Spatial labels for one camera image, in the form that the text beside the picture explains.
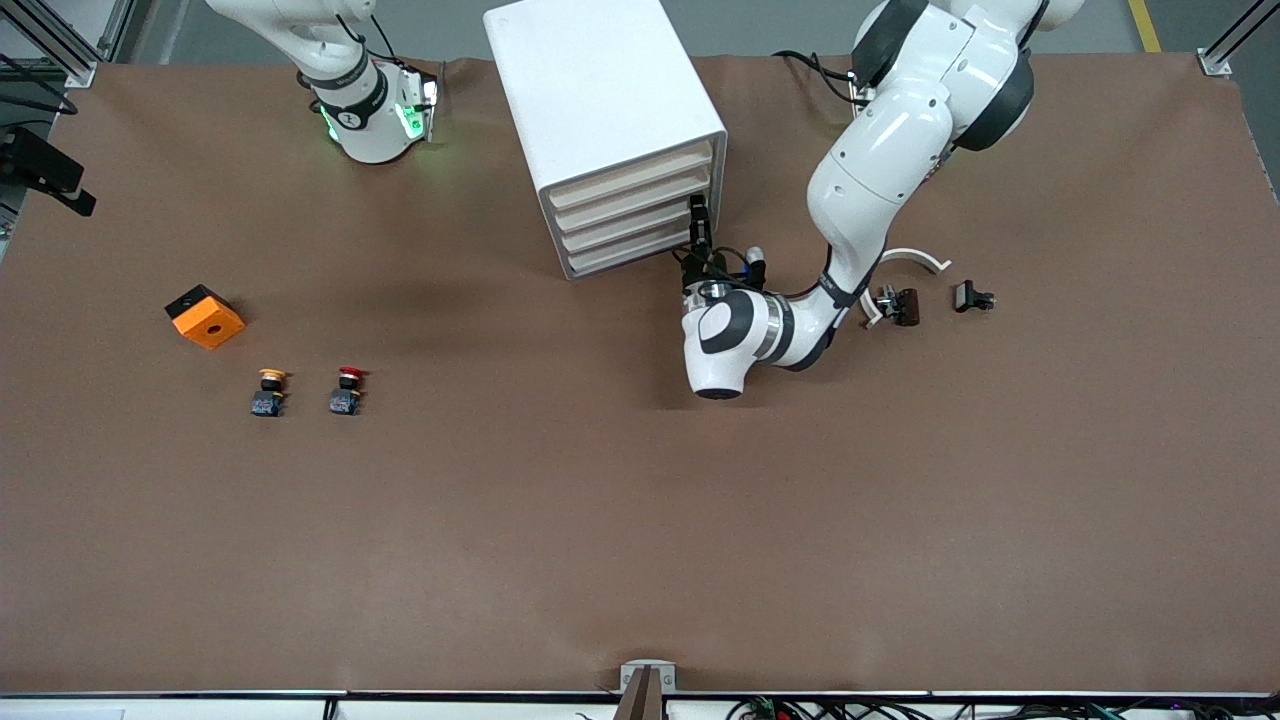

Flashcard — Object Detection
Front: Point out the orange black button box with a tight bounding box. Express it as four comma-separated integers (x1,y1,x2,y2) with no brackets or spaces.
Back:
164,284,246,351

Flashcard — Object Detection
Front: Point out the yellow push button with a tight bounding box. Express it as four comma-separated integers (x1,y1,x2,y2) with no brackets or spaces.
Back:
250,368,291,418

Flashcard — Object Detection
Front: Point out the red push button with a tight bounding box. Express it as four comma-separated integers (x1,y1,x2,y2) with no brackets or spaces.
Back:
328,366,367,417

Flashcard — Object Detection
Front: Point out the dark brown small component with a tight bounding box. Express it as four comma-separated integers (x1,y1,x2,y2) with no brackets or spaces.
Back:
876,286,921,328

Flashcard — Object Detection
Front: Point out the brown table mat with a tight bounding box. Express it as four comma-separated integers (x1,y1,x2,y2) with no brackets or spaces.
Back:
0,52,1280,698

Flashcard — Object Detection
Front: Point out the aluminium frame profile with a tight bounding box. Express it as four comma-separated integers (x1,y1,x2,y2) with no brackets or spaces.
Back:
0,0,136,89
1197,0,1280,78

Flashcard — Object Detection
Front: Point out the white curved plastic ring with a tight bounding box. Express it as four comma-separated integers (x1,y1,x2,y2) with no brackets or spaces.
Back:
860,247,951,331

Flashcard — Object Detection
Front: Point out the grey metal bracket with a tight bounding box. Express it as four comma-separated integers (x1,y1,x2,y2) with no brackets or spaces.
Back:
620,660,677,693

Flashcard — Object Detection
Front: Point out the brown upright post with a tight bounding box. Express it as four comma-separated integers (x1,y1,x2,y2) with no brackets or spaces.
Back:
612,668,666,720

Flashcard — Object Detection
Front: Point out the tangled black cable bundle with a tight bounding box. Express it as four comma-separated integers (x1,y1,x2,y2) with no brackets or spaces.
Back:
725,695,1280,720

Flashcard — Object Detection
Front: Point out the white table edge rail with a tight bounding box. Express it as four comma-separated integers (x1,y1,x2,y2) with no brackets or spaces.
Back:
0,688,1280,720

